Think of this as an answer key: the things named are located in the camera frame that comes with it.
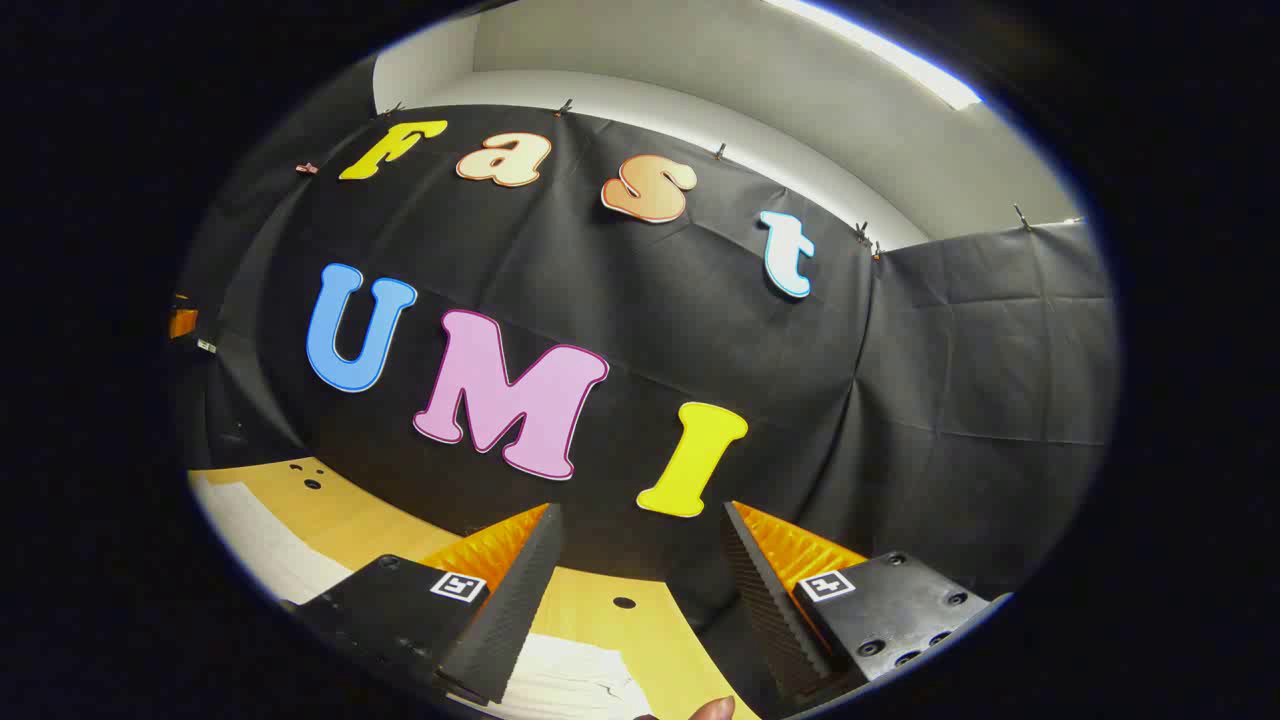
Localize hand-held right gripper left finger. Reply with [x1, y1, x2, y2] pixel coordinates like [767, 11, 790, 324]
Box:
[280, 502, 566, 707]

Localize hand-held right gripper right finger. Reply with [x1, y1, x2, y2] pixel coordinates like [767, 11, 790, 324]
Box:
[720, 500, 1013, 709]

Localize white jeans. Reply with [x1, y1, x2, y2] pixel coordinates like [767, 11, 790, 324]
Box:
[195, 478, 656, 720]

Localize black backdrop cloth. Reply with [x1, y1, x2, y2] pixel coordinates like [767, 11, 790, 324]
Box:
[178, 55, 1119, 641]

